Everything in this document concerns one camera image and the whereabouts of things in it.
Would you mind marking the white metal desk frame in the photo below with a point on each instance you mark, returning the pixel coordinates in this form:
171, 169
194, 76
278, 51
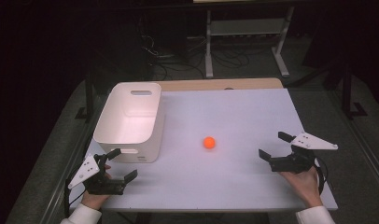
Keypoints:
246, 29

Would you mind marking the person's left hand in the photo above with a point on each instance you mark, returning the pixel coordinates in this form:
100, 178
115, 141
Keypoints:
94, 199

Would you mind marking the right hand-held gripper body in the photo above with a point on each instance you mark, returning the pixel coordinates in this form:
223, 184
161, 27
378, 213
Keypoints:
298, 161

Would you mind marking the black metal stand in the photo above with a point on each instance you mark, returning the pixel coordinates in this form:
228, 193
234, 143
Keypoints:
349, 93
88, 99

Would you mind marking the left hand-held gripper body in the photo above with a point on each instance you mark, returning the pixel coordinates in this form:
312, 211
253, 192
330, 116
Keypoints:
99, 184

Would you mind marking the white plastic basket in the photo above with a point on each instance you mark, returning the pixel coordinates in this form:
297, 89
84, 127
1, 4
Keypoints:
131, 121

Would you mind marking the person's right hand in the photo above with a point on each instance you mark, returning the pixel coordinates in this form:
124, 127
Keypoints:
304, 185

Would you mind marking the orange ball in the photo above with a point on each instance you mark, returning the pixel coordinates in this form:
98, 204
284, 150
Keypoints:
209, 142

